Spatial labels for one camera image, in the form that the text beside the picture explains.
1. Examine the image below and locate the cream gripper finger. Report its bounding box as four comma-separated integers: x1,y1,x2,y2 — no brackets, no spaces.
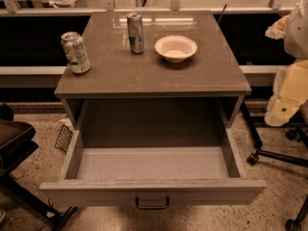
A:
265,15,289,39
265,60,308,127

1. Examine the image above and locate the green 7up soda can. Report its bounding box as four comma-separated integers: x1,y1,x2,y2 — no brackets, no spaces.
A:
61,32,90,74

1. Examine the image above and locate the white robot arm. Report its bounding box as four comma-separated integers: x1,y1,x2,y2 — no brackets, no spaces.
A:
265,0,308,127

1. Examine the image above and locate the tall slim energy drink can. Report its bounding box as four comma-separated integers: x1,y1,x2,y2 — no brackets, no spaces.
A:
127,12,144,54

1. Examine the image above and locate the grey cabinet with glossy top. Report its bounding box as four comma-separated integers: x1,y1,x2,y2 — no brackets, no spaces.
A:
55,11,251,123

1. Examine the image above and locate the open grey top drawer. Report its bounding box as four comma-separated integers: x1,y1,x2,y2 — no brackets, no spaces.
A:
38,97,268,208

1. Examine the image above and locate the white bowl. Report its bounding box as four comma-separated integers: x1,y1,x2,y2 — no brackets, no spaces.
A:
155,36,197,63

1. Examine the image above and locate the black office chair base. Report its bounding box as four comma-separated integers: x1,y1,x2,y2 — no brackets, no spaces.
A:
241,102,308,231

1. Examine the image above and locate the dark chair on left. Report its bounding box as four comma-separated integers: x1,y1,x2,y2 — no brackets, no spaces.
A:
0,103,77,231

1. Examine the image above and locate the black drawer handle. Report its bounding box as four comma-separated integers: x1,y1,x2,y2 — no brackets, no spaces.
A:
135,197,169,211

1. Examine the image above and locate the wire mesh basket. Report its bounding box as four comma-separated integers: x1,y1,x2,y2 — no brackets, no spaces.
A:
55,125,73,153

